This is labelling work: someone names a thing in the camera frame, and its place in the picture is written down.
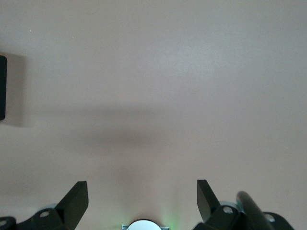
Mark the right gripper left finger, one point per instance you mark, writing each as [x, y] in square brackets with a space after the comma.
[69, 208]

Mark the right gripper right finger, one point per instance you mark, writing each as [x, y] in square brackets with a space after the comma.
[208, 208]

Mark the black plastic box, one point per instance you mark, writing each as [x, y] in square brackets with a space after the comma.
[2, 88]

